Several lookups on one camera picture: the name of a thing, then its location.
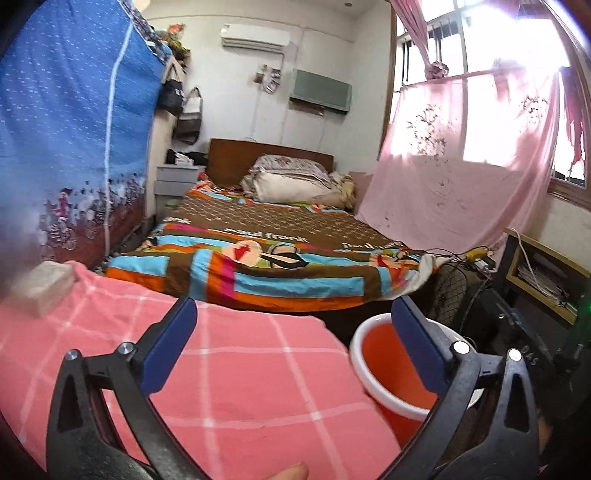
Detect colourful brown bedspread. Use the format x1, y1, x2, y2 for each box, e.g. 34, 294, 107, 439
104, 180, 451, 315

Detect wooden desk shelf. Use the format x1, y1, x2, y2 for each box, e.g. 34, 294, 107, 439
503, 226, 591, 324

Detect grey nightstand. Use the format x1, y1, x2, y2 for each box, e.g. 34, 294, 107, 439
154, 165, 206, 217

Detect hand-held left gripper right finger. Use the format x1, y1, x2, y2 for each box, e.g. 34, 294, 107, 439
391, 295, 541, 480

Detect pink checked cloth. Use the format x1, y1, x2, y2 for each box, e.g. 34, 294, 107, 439
0, 261, 402, 480

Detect wall socket with plugs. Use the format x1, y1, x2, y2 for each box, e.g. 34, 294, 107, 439
254, 65, 283, 95

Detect blue printed wardrobe cloth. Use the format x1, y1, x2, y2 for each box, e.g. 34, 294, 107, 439
0, 0, 174, 273

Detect grey handbag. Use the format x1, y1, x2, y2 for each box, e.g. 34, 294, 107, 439
174, 87, 204, 145

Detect pink floral sheet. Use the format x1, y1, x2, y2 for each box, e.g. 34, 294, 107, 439
355, 69, 561, 254

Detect white air conditioner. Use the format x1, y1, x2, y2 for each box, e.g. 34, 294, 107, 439
221, 24, 291, 51

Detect wooden bed headboard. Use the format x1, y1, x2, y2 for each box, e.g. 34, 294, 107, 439
205, 137, 334, 185

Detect artificial plant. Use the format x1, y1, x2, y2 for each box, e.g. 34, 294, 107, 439
157, 23, 192, 61

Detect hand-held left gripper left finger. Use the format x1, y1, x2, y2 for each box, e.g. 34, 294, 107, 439
46, 295, 208, 480

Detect pile of pillows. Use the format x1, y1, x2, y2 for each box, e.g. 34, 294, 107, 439
240, 154, 356, 210

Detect black handbag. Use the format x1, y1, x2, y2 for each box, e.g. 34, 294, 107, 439
158, 62, 185, 116

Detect thick old book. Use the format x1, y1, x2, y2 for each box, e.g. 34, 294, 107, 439
9, 262, 77, 318

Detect pink window curtain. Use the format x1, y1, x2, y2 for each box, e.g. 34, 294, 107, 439
390, 0, 451, 79

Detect black floor fan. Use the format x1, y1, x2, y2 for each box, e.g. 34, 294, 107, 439
434, 263, 499, 342

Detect orange plastic bucket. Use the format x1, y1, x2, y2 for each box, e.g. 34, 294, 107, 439
349, 312, 485, 448

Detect person's left hand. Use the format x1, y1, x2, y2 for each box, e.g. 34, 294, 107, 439
245, 463, 309, 480

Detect black clothes pile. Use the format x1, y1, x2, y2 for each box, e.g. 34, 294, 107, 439
166, 148, 208, 166

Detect window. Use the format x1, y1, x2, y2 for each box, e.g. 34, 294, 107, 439
392, 0, 591, 185

